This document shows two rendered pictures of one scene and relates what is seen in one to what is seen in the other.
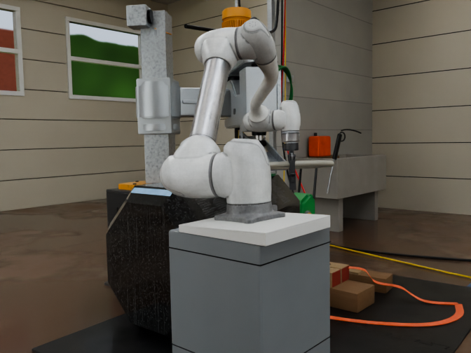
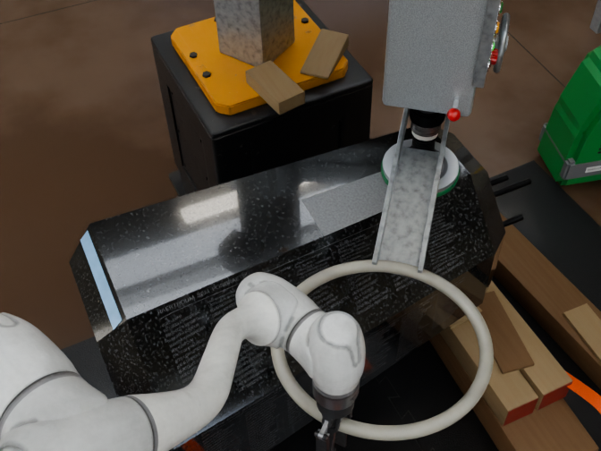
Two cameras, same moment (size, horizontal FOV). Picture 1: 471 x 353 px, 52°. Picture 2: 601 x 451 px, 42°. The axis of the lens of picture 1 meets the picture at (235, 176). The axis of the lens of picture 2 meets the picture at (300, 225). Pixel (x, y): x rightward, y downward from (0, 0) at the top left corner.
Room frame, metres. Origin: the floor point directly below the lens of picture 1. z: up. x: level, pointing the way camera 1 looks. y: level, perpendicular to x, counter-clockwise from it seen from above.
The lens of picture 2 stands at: (1.71, -0.57, 2.44)
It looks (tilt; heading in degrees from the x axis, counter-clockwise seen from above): 49 degrees down; 27
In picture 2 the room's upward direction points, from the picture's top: 2 degrees counter-clockwise
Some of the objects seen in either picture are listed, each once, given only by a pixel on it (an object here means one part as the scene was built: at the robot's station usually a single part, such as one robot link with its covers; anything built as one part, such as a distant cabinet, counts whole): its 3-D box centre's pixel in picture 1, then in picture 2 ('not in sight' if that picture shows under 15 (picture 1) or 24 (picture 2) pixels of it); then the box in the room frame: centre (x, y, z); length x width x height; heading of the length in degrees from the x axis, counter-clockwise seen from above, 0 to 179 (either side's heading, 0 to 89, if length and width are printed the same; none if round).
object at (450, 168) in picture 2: not in sight; (420, 165); (3.27, -0.17, 0.87); 0.21 x 0.21 x 0.01
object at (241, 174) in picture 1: (244, 169); not in sight; (1.64, -0.03, 1.00); 0.18 x 0.16 x 0.22; 70
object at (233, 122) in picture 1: (247, 108); not in sight; (3.65, -0.10, 1.33); 0.74 x 0.23 x 0.49; 12
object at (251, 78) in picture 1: (255, 103); (444, 3); (3.35, -0.15, 1.35); 0.36 x 0.22 x 0.45; 12
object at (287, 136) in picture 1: (290, 137); (335, 384); (2.41, -0.28, 1.11); 0.09 x 0.09 x 0.06
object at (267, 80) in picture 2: not in sight; (275, 87); (3.48, 0.40, 0.81); 0.20 x 0.10 x 0.05; 60
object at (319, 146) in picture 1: (322, 146); not in sight; (6.08, -1.10, 1.00); 0.50 x 0.22 x 0.33; 139
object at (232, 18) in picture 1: (238, 36); not in sight; (3.92, -0.05, 1.93); 0.31 x 0.28 x 0.40; 102
